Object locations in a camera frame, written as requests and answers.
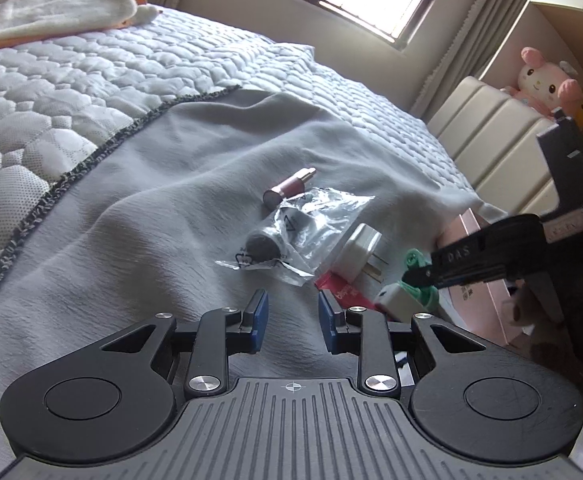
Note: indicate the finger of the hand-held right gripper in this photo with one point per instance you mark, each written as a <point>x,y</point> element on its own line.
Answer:
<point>416,277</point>

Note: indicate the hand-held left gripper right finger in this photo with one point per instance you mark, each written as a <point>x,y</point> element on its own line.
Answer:
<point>327,320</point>

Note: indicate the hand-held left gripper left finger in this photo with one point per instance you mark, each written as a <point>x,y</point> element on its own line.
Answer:
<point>260,320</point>

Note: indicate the green clip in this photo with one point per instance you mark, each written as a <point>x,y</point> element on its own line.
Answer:
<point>414,260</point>

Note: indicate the red packet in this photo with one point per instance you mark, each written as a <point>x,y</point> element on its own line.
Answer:
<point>346,292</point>

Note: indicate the small white box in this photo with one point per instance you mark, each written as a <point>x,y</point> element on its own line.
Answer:
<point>396,305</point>

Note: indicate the pink cardboard box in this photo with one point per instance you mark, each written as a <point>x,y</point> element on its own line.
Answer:
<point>476,305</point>

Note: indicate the white plug charger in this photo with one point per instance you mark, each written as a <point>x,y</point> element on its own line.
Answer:
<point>356,250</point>

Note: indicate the dark grey round sponge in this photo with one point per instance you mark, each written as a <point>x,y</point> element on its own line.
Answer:
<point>264,246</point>

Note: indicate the clear plastic bag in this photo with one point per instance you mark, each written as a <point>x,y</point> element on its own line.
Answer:
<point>316,217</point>

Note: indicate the pink lipstick tube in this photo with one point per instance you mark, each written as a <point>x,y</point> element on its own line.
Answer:
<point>286,187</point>

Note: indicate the person's right hand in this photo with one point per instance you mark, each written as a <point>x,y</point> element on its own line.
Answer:
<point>519,310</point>

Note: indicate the cream padded headboard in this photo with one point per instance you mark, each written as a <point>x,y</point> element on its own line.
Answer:
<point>496,135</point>

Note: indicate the pink plush toy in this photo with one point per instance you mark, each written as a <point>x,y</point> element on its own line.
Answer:
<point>546,85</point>

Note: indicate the grey blanket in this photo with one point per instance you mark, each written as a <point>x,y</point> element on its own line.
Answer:
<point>171,185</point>

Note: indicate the white quilted mattress cover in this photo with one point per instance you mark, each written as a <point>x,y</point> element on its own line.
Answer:
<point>71,75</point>

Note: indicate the cream fleece blanket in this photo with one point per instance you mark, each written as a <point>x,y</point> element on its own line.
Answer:
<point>46,5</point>

